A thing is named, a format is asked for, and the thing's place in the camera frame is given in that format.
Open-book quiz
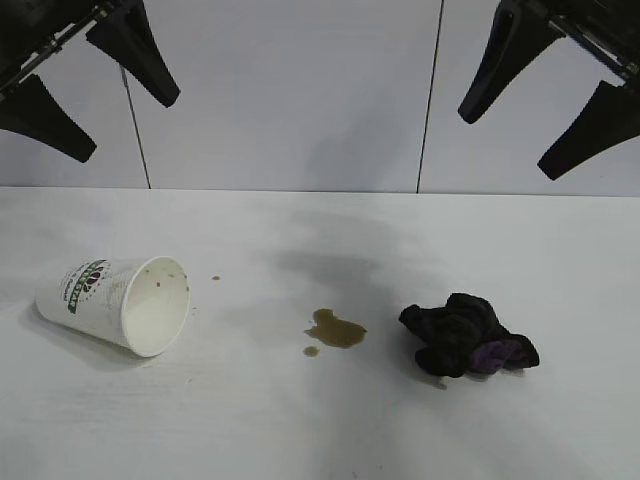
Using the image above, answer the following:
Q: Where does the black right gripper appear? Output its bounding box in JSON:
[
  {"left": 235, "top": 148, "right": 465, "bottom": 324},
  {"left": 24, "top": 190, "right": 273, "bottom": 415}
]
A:
[{"left": 458, "top": 0, "right": 640, "bottom": 181}]

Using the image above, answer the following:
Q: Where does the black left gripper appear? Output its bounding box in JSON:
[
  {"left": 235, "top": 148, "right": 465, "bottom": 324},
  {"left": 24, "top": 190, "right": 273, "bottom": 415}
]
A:
[{"left": 0, "top": 0, "right": 181, "bottom": 163}]

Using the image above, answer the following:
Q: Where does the white printed paper cup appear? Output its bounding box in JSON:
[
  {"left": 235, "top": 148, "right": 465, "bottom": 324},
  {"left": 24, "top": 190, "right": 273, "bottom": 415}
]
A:
[{"left": 34, "top": 255, "right": 192, "bottom": 358}]

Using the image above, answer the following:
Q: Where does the black purple cloth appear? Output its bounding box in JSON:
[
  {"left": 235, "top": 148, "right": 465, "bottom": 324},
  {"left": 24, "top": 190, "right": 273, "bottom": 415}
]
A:
[{"left": 398, "top": 292, "right": 541, "bottom": 380}]

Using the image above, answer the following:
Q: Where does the brown coffee puddle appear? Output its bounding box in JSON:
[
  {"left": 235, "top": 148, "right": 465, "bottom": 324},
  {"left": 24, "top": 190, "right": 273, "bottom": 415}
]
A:
[{"left": 303, "top": 308, "right": 369, "bottom": 349}]

